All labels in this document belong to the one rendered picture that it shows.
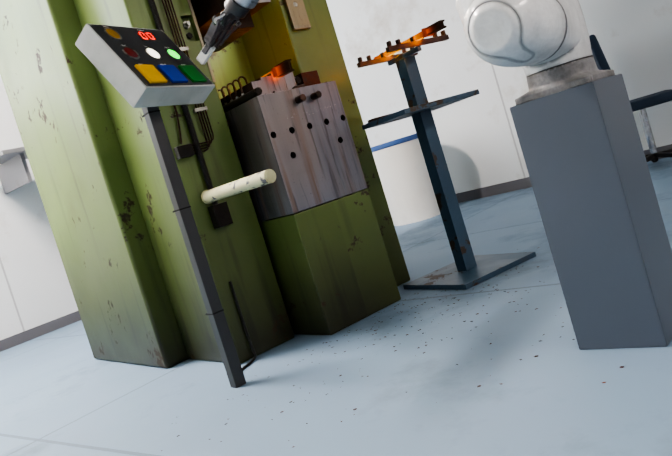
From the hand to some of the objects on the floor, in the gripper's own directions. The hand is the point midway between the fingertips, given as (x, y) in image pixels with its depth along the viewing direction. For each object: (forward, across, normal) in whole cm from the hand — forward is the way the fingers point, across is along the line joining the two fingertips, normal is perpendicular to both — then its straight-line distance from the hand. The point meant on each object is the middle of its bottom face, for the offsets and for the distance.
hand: (205, 53), depth 209 cm
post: (+70, -9, -81) cm, 107 cm away
